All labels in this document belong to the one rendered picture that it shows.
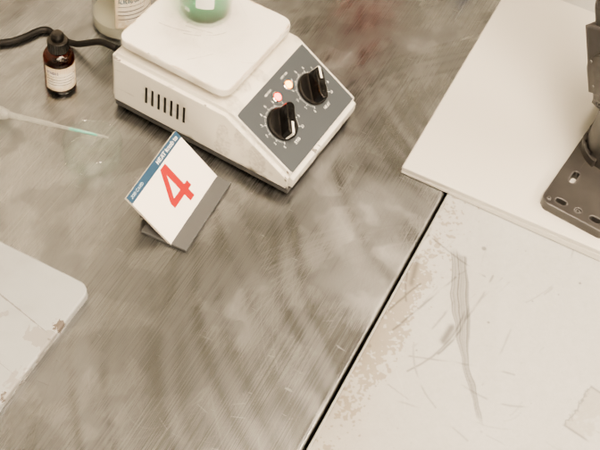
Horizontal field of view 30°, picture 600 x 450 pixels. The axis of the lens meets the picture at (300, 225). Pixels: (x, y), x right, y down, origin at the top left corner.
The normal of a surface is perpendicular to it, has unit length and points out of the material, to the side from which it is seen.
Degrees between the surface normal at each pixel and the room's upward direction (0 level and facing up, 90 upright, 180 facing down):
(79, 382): 0
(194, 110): 90
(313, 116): 30
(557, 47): 2
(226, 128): 90
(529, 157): 2
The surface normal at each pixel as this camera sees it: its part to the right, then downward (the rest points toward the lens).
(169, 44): 0.11, -0.61
